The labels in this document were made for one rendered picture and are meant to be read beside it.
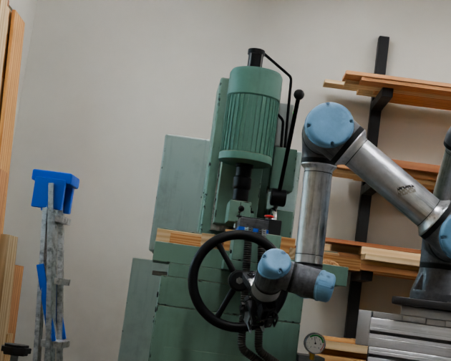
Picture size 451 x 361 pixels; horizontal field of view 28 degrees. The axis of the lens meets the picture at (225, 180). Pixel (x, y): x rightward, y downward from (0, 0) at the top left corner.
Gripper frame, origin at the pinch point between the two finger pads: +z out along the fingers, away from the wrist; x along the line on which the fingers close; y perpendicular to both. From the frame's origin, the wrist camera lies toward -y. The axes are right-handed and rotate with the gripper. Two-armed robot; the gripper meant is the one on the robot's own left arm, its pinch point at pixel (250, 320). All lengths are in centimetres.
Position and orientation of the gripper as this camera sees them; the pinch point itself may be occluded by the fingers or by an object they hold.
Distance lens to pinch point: 251.1
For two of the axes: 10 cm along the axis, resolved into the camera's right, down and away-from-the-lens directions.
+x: 9.7, -0.8, 2.4
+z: -1.4, 6.0, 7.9
